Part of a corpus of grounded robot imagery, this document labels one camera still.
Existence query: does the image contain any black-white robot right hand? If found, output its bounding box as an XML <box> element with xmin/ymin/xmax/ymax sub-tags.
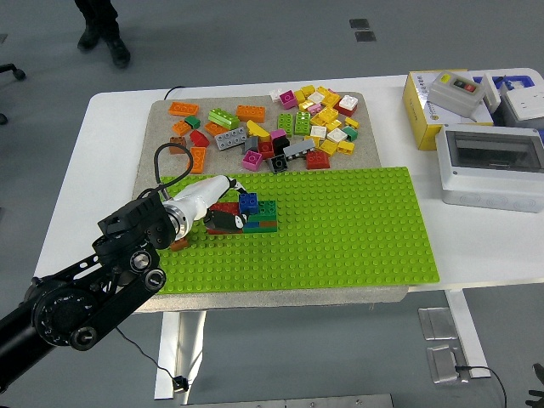
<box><xmin>524</xmin><ymin>363</ymin><xmax>544</xmax><ymax>408</ymax></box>

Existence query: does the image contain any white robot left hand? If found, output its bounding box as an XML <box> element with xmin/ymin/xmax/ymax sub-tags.
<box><xmin>169</xmin><ymin>173</ymin><xmax>250</xmax><ymax>235</ymax></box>

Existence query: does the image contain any blue square toy brick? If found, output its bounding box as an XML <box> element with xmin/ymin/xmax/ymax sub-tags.
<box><xmin>237</xmin><ymin>192</ymin><xmax>260</xmax><ymax>216</ymax></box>

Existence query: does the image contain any red eight-stud toy brick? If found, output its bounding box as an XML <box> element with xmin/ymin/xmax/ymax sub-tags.
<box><xmin>207</xmin><ymin>201</ymin><xmax>241</xmax><ymax>218</ymax></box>

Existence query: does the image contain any orange eight-stud toy brick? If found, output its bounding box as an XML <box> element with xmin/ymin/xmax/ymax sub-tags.
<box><xmin>186</xmin><ymin>146</ymin><xmax>207</xmax><ymax>174</ymax></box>
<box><xmin>168</xmin><ymin>101</ymin><xmax>200</xmax><ymax>117</ymax></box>
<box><xmin>235</xmin><ymin>105</ymin><xmax>267</xmax><ymax>124</ymax></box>

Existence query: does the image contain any grey eight-stud toy brick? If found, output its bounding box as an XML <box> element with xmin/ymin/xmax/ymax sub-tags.
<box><xmin>214</xmin><ymin>126</ymin><xmax>249</xmax><ymax>151</ymax></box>

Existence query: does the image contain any lime eight-stud toy brick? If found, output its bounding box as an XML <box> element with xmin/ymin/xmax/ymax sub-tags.
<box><xmin>207</xmin><ymin>107</ymin><xmax>241</xmax><ymax>131</ymax></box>

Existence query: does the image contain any black brick with circle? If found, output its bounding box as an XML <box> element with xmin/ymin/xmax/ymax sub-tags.
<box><xmin>269</xmin><ymin>154</ymin><xmax>291</xmax><ymax>175</ymax></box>

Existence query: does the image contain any yellow curved toy brick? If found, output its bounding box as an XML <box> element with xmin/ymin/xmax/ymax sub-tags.
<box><xmin>246</xmin><ymin>119</ymin><xmax>271</xmax><ymax>141</ymax></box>

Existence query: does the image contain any grey long toy brick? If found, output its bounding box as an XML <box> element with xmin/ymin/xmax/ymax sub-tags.
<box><xmin>283</xmin><ymin>138</ymin><xmax>316</xmax><ymax>162</ymax></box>

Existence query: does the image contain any red sloped square brick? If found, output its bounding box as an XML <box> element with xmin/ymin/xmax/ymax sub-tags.
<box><xmin>305</xmin><ymin>150</ymin><xmax>331</xmax><ymax>170</ymax></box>

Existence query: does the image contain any green studded baseplate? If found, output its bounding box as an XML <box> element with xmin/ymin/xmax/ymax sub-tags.
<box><xmin>155</xmin><ymin>166</ymin><xmax>440</xmax><ymax>295</ymax></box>

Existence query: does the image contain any grey-brown mat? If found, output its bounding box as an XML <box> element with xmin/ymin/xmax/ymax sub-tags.
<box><xmin>131</xmin><ymin>92</ymin><xmax>411</xmax><ymax>315</ymax></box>

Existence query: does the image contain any silver metal floor plate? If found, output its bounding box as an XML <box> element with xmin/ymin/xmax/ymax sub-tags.
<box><xmin>417</xmin><ymin>306</ymin><xmax>459</xmax><ymax>341</ymax></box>
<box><xmin>426</xmin><ymin>343</ymin><xmax>471</xmax><ymax>386</ymax></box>

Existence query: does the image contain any white table leg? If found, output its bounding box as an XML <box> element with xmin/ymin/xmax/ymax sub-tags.
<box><xmin>153</xmin><ymin>310</ymin><xmax>207</xmax><ymax>405</ymax></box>
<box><xmin>444</xmin><ymin>288</ymin><xmax>492</xmax><ymax>379</ymax></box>

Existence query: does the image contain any person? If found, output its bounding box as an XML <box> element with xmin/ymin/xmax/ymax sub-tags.
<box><xmin>74</xmin><ymin>0</ymin><xmax>132</xmax><ymax>69</ymax></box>

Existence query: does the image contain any white distribution box, dark window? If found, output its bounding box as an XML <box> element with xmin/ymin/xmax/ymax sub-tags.
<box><xmin>436</xmin><ymin>122</ymin><xmax>544</xmax><ymax>213</ymax></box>

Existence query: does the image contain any black office chair base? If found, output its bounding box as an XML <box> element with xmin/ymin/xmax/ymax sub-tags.
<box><xmin>0</xmin><ymin>62</ymin><xmax>27</xmax><ymax>127</ymax></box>

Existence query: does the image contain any yellow cardboard box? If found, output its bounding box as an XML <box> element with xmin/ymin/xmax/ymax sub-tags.
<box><xmin>402</xmin><ymin>70</ymin><xmax>494</xmax><ymax>152</ymax></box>

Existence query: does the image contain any grey plastic box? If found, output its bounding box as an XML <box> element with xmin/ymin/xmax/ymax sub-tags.
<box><xmin>492</xmin><ymin>95</ymin><xmax>544</xmax><ymax>128</ymax></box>

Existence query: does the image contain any white plastic block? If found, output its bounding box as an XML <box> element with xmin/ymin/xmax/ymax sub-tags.
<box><xmin>483</xmin><ymin>72</ymin><xmax>505</xmax><ymax>112</ymax></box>

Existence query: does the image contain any blue plastic bin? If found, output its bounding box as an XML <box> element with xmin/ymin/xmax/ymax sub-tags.
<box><xmin>472</xmin><ymin>73</ymin><xmax>536</xmax><ymax>93</ymax></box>

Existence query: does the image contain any black floor cable with plug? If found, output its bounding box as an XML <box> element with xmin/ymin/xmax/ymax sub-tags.
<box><xmin>454</xmin><ymin>364</ymin><xmax>509</xmax><ymax>408</ymax></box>

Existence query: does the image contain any thin black cable with plug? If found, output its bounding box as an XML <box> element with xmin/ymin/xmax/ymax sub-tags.
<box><xmin>115</xmin><ymin>326</ymin><xmax>190</xmax><ymax>394</ymax></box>

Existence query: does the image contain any grey metal base plate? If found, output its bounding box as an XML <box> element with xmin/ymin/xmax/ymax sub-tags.
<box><xmin>180</xmin><ymin>394</ymin><xmax>394</xmax><ymax>408</ymax></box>

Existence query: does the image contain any grey push-button switch box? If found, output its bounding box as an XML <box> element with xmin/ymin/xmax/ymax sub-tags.
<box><xmin>426</xmin><ymin>71</ymin><xmax>487</xmax><ymax>120</ymax></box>

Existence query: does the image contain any white wall socket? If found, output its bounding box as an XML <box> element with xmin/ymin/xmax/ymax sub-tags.
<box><xmin>500</xmin><ymin>87</ymin><xmax>544</xmax><ymax>124</ymax></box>

